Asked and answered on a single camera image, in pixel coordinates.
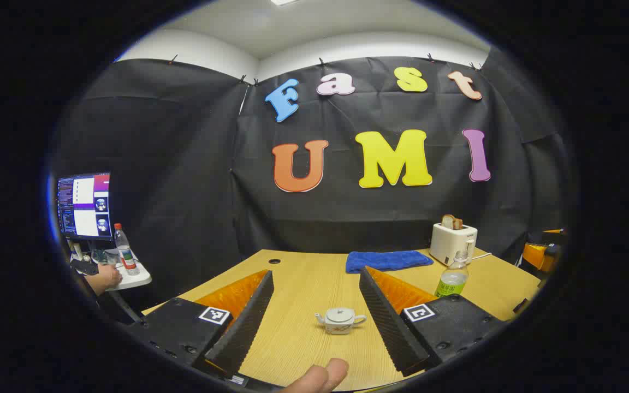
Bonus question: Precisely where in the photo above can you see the red cap clear bottle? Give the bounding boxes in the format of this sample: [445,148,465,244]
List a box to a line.
[114,223,140,276]

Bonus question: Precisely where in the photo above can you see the white floral teacup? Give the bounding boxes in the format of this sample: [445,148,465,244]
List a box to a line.
[314,308,367,335]

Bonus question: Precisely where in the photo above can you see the blue towel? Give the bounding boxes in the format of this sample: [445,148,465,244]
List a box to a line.
[346,250,434,274]

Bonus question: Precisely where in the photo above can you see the computer monitor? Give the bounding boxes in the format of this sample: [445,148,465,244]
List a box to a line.
[56,172,113,241]

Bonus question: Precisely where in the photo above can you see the small white side table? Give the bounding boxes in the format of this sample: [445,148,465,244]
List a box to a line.
[72,248,152,291]

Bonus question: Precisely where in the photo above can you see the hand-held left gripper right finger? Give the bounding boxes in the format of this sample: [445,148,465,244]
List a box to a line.
[359,266,506,377]

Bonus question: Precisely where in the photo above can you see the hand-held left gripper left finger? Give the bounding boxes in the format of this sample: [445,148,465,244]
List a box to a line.
[128,269,275,385]

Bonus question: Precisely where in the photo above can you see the green label water bottle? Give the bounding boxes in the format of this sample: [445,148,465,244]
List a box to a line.
[435,250,469,298]

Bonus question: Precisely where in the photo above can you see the white toaster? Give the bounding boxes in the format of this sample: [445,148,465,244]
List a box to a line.
[430,223,478,266]

